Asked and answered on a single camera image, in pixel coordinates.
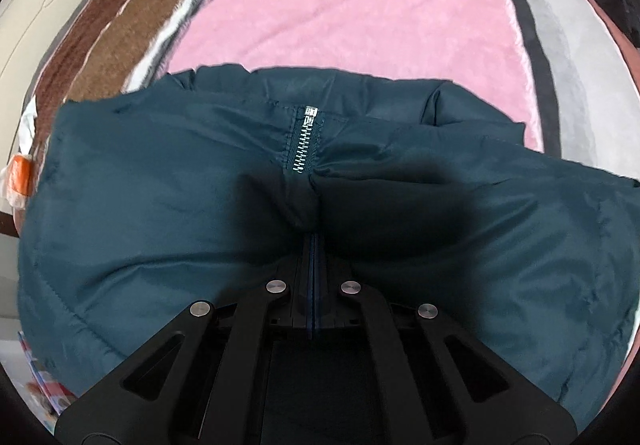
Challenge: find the teal quilted puffer jacket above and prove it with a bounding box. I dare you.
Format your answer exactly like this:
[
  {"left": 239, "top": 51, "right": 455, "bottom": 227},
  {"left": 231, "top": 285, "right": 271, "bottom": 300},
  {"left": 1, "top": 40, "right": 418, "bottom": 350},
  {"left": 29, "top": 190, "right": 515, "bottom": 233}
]
[{"left": 15, "top": 65, "right": 640, "bottom": 426}]

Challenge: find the orange tissue packet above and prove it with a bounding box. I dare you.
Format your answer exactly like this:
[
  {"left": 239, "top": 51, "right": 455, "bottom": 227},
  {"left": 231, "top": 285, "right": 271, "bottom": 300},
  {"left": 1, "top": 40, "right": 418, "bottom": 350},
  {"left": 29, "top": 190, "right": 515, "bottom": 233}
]
[{"left": 0, "top": 152, "right": 37, "bottom": 217}]

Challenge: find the crumpled white tissue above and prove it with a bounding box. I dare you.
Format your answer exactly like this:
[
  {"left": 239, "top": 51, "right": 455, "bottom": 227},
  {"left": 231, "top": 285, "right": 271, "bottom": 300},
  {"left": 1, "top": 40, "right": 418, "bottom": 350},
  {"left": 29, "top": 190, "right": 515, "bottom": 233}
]
[{"left": 19, "top": 95, "right": 42, "bottom": 148}]

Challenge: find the striped fleece blanket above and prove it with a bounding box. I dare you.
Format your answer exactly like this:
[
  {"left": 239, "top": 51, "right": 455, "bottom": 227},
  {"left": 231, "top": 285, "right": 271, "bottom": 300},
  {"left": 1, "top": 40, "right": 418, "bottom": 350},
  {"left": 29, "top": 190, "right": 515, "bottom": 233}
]
[{"left": 15, "top": 0, "right": 640, "bottom": 226}]

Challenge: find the colourful printed bag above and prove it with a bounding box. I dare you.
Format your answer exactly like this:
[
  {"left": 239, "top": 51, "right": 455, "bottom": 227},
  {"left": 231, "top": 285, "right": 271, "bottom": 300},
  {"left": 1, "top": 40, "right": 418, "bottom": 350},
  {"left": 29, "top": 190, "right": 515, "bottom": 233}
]
[{"left": 17, "top": 330, "right": 77, "bottom": 432}]

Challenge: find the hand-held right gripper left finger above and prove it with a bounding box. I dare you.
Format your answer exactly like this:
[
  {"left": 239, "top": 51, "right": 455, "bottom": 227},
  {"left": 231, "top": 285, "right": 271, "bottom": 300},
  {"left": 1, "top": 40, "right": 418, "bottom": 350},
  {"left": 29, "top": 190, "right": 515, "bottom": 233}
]
[{"left": 52, "top": 232, "right": 315, "bottom": 445}]

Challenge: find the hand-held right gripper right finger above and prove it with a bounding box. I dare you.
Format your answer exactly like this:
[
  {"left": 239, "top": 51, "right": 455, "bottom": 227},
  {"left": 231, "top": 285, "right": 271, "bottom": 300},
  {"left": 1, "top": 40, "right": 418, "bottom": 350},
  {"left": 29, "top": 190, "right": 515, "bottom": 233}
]
[{"left": 314, "top": 234, "right": 579, "bottom": 445}]

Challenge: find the white bed headboard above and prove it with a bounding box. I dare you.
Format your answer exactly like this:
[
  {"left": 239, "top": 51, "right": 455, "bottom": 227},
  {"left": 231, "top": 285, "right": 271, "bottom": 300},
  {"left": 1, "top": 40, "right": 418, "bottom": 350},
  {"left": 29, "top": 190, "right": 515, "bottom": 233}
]
[{"left": 0, "top": 0, "right": 156, "bottom": 176}]

